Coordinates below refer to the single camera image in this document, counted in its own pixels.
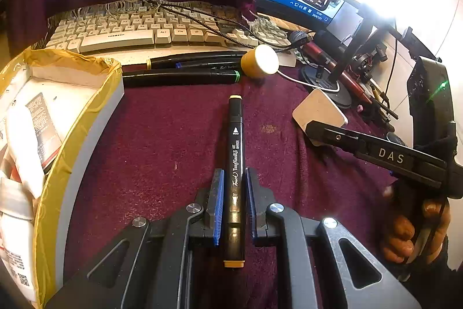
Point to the black phone stand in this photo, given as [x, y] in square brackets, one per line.
[311, 75]

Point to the black marker beige ends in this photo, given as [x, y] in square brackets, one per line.
[234, 167]

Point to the person's right hand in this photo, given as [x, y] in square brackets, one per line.
[398, 233]

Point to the black marker green end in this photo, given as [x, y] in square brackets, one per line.
[181, 77]

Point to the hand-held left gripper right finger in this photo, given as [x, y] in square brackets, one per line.
[250, 207]

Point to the gold lidded jar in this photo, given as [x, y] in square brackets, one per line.
[258, 63]

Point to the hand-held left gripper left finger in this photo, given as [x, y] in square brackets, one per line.
[217, 207]

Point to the white foam box yellow tape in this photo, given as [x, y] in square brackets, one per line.
[86, 120]

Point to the white charger cube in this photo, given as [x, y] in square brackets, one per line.
[318, 110]

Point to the printed paper leaflet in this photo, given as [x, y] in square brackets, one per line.
[41, 120]

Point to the white plastic bottle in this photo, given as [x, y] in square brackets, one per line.
[25, 149]

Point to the black marker blue end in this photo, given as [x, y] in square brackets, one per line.
[209, 65]

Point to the white keyboard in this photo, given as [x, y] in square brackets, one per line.
[115, 41]

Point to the red microphone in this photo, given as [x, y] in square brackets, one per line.
[318, 52]

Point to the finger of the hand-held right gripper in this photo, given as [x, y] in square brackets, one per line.
[361, 146]

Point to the maroon table cloth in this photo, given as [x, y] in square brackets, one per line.
[162, 149]

